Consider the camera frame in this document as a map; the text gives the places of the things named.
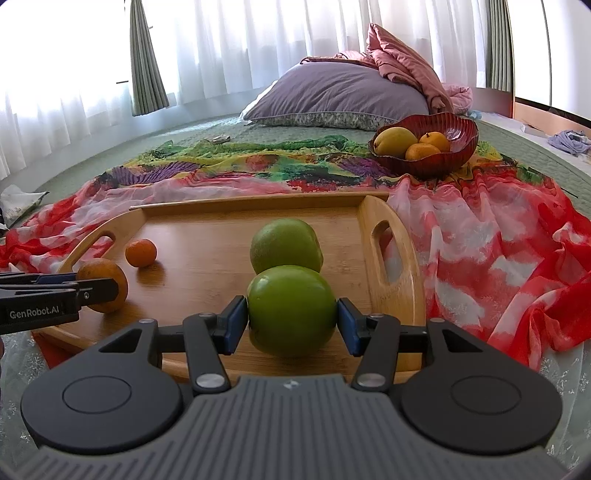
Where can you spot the large orange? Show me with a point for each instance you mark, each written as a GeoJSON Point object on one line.
{"type": "Point", "coordinates": [104, 270]}

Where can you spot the purple pillow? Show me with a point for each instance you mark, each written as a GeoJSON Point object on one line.
{"type": "Point", "coordinates": [341, 92]}

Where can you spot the clear lace table cover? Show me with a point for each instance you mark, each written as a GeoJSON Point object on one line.
{"type": "Point", "coordinates": [18, 369]}

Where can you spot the white sheer curtain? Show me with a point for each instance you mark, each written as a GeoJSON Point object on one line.
{"type": "Point", "coordinates": [254, 37]}

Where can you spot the small tangerine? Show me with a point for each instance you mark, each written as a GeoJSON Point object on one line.
{"type": "Point", "coordinates": [141, 252]}

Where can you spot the red glass fruit bowl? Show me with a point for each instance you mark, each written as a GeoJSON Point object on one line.
{"type": "Point", "coordinates": [455, 131]}

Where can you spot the colourful floral scarf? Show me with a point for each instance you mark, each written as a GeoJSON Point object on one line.
{"type": "Point", "coordinates": [485, 240]}

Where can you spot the dull green round fruit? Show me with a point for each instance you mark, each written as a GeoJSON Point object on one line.
{"type": "Point", "coordinates": [285, 244]}

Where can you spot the wooden bed frame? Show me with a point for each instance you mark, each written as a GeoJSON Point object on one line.
{"type": "Point", "coordinates": [554, 115]}

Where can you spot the green quilted bedspread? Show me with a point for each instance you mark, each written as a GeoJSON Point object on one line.
{"type": "Point", "coordinates": [138, 138]}

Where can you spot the lilac crumpled cloth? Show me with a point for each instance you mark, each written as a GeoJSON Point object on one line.
{"type": "Point", "coordinates": [569, 141]}

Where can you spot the white crumpled bag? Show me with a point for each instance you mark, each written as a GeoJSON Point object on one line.
{"type": "Point", "coordinates": [18, 203]}

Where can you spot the yellow mango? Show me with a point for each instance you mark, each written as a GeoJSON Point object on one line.
{"type": "Point", "coordinates": [395, 141]}

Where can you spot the small flat packet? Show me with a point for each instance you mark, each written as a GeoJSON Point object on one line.
{"type": "Point", "coordinates": [220, 138]}

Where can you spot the green curtain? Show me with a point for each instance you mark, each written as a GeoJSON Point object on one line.
{"type": "Point", "coordinates": [500, 46]}
{"type": "Point", "coordinates": [147, 60]}

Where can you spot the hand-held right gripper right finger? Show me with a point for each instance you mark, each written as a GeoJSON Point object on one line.
{"type": "Point", "coordinates": [347, 328]}

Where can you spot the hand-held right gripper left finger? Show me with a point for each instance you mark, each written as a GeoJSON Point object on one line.
{"type": "Point", "coordinates": [237, 325]}

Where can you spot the smooth green round fruit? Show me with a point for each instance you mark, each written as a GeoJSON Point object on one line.
{"type": "Point", "coordinates": [292, 311]}

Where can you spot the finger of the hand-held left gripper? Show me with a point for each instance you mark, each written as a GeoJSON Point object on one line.
{"type": "Point", "coordinates": [41, 278]}
{"type": "Point", "coordinates": [99, 291]}

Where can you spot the pink crumpled blanket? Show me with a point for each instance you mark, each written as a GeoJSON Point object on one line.
{"type": "Point", "coordinates": [401, 60]}

